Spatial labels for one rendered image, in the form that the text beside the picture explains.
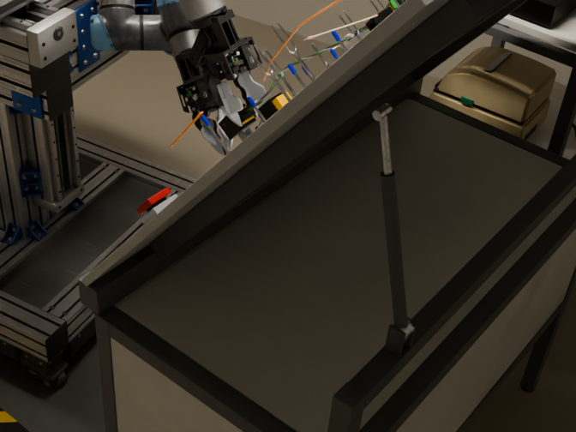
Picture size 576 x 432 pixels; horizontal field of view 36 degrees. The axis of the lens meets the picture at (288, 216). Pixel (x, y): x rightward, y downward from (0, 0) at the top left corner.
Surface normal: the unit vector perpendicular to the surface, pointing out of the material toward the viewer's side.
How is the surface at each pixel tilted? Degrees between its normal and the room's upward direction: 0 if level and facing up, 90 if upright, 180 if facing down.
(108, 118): 0
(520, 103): 90
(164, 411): 90
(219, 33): 98
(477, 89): 90
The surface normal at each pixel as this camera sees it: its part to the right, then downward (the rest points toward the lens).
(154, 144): 0.07, -0.77
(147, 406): -0.62, 0.46
